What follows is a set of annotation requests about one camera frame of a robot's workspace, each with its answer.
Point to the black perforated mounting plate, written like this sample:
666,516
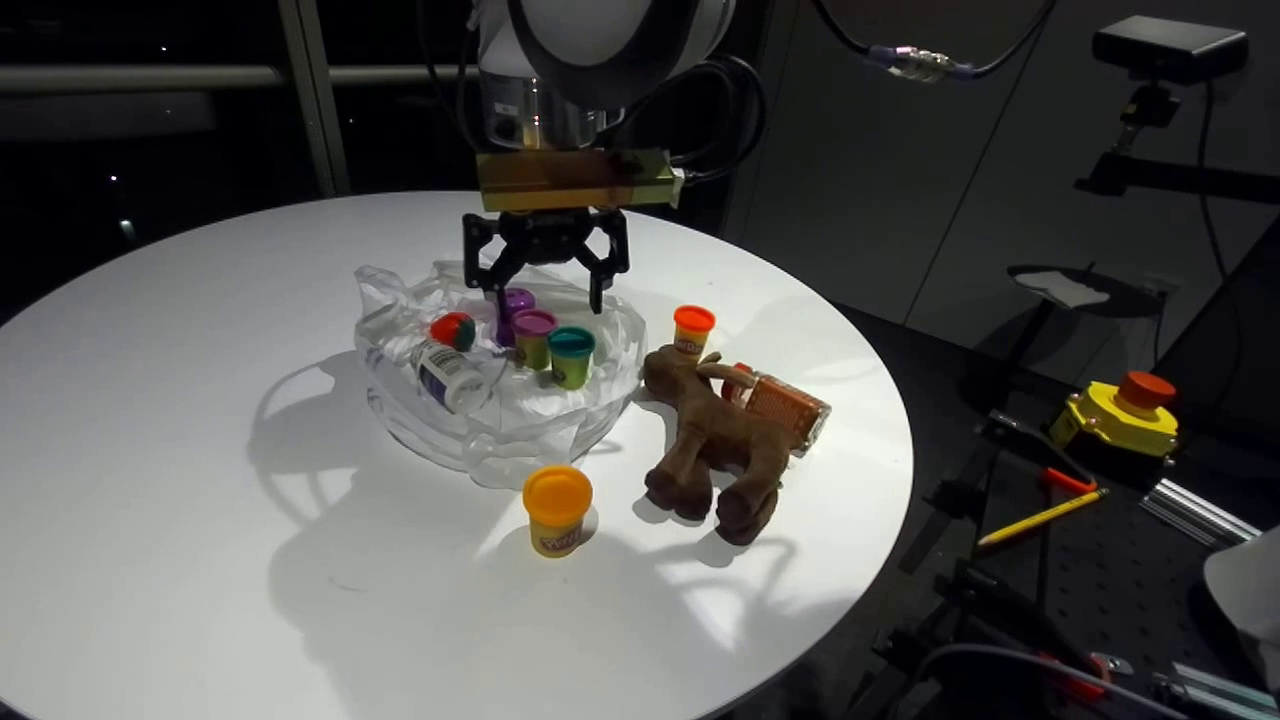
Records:
1133,593

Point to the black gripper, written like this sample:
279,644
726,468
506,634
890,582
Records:
548,237

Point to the red-orange lid play dough tub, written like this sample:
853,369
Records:
693,324

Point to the black camera on stand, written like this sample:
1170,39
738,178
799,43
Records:
1172,47

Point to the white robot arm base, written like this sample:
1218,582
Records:
1245,602

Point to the yellow emergency stop button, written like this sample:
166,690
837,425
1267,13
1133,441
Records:
1115,420

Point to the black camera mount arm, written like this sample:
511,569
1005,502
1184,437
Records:
1200,178

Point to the yellow pencil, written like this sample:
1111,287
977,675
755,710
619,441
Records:
1040,516

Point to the purple play dough tub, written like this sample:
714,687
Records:
513,309

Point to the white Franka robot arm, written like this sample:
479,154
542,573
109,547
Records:
603,43

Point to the light vertical window post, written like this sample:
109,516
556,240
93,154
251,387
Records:
312,107

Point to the brown plush moose toy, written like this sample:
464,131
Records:
704,454

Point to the teal lid play dough tub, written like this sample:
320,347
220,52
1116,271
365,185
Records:
568,358

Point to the metal window railing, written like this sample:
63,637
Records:
133,79

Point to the white plastic bag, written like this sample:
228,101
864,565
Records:
455,434

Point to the aluminium extrusion rail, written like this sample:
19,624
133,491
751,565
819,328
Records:
1221,687

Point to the orange cup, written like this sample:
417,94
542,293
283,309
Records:
556,507

